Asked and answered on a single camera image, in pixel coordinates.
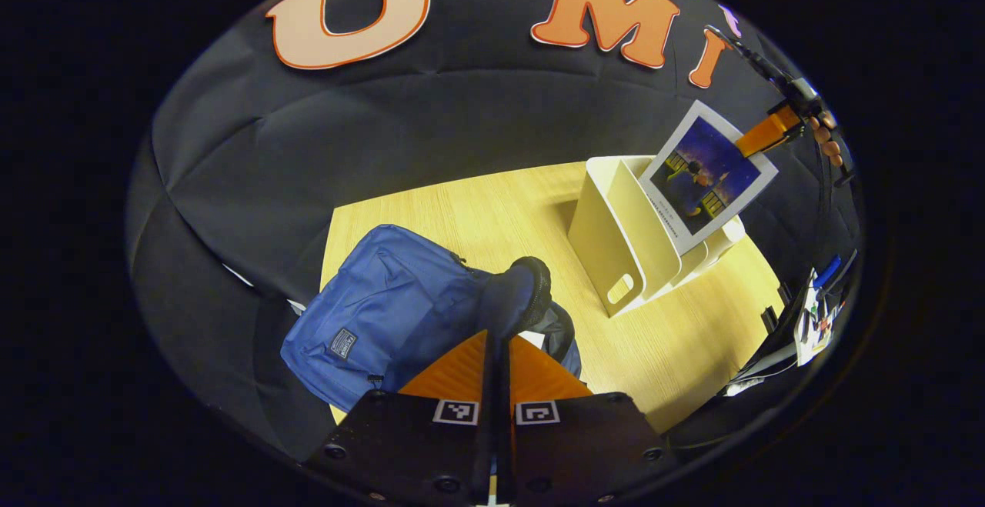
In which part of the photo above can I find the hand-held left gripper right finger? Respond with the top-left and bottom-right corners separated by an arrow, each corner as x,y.
500,334 -> 679,506

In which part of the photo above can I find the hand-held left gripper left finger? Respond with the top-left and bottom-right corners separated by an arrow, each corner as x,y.
302,329 -> 497,506

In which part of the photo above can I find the night picture cover book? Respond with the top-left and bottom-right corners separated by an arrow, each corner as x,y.
637,99 -> 780,256

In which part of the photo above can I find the blue schoolbag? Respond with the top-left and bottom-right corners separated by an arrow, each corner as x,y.
279,222 -> 583,415

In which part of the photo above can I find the white bookshelf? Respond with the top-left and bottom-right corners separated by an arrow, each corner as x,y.
567,155 -> 747,319

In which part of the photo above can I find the white sheet with coloured prints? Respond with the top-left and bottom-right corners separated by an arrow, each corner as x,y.
793,257 -> 847,368

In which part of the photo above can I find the black flat panel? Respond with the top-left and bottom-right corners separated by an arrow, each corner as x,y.
723,280 -> 809,400

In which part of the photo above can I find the black backdrop cloth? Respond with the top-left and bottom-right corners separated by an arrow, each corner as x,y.
127,0 -> 863,446

